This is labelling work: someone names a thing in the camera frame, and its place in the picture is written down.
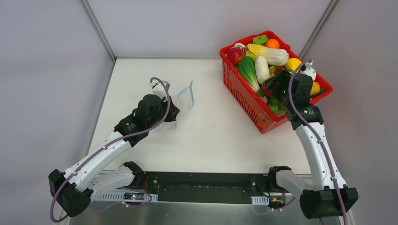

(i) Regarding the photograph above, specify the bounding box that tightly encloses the green toy pepper slice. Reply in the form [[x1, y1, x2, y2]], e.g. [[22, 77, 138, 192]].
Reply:
[[253, 35, 268, 45]]

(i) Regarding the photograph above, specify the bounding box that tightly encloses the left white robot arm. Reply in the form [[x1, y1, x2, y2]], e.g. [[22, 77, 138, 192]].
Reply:
[[48, 94, 179, 223]]

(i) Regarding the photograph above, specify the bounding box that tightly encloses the orange toy orange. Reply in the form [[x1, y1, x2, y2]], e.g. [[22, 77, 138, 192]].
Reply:
[[264, 38, 280, 49]]

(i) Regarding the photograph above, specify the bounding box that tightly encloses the green bok choy toy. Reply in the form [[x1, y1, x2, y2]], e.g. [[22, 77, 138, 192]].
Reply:
[[238, 56, 260, 92]]

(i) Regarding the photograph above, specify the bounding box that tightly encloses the green toy bell pepper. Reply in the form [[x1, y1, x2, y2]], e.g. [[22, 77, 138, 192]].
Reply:
[[267, 97, 286, 117]]

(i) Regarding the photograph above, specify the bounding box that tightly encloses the yellow white napa cabbage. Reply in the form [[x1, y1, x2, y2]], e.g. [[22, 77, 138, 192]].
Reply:
[[246, 44, 289, 66]]

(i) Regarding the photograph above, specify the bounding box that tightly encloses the yellow toy bell pepper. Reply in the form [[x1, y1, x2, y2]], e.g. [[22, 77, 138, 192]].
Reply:
[[284, 58, 302, 72]]

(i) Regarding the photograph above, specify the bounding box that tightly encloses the clear zip top bag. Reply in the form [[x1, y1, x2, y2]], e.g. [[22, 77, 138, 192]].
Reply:
[[163, 80, 195, 129]]

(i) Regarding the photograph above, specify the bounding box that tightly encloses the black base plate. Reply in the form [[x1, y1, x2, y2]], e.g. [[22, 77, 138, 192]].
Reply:
[[127, 172, 291, 209]]

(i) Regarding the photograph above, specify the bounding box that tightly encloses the white toy radish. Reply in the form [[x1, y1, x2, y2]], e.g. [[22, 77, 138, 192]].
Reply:
[[255, 56, 270, 84]]

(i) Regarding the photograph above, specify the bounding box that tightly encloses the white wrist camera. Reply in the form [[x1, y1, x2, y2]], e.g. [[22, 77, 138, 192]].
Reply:
[[300, 60, 317, 81], [150, 80, 167, 101]]

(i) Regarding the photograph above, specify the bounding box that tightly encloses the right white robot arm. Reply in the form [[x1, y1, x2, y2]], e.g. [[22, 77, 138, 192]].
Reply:
[[264, 69, 359, 225]]

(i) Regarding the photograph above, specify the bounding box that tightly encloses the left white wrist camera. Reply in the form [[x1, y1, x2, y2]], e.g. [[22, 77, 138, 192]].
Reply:
[[150, 80, 167, 101]]

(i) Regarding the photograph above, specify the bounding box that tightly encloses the red plastic basket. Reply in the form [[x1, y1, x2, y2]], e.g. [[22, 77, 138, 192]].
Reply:
[[219, 30, 333, 134]]

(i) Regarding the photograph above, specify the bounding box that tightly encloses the white toy mushroom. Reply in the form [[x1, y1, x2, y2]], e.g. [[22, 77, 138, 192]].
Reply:
[[234, 43, 246, 50]]

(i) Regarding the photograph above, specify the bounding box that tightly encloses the orange yellow toy squash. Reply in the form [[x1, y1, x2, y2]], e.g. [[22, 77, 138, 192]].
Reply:
[[310, 82, 321, 96]]

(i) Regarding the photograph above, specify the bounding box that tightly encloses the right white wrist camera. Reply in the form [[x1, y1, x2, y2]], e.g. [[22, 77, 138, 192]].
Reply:
[[300, 60, 317, 81]]

